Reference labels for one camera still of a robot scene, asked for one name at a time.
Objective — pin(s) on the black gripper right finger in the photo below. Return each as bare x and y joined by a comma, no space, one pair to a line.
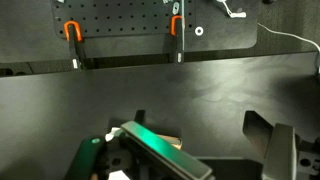
281,153

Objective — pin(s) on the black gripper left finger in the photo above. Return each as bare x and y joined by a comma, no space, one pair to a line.
160,146

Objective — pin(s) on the black orange spring clamp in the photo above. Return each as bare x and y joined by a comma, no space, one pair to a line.
177,40
75,43

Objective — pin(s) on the white washer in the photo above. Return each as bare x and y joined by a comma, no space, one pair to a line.
199,31

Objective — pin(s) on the thin silver rod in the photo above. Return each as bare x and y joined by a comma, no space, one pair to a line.
183,23

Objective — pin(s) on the black perforated mounting board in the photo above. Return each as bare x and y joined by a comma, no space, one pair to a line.
133,20

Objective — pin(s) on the small silver metal bracket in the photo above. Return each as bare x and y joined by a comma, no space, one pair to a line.
175,6

